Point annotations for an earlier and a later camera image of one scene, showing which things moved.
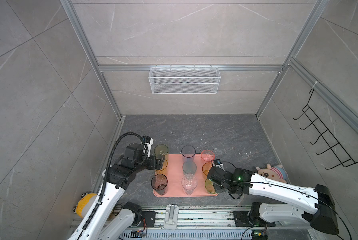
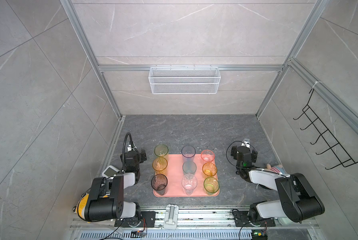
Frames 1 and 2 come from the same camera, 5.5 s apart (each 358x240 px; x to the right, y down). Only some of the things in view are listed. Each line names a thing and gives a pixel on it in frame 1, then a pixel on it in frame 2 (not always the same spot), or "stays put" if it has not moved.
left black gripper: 152,165 to 141,156
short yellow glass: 206,168 stays put
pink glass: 207,155 stays put
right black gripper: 217,190 to 234,152
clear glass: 189,182 stays put
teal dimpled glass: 189,167 stays put
